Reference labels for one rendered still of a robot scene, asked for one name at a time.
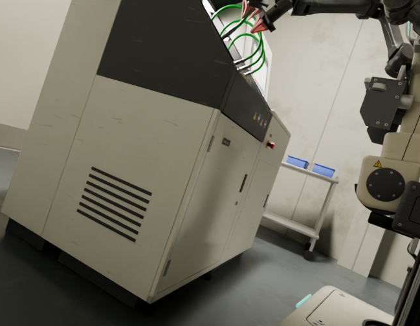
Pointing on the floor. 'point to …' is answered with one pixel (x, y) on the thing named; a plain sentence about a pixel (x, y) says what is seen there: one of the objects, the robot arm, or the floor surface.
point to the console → (263, 187)
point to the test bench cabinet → (130, 189)
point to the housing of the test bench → (57, 118)
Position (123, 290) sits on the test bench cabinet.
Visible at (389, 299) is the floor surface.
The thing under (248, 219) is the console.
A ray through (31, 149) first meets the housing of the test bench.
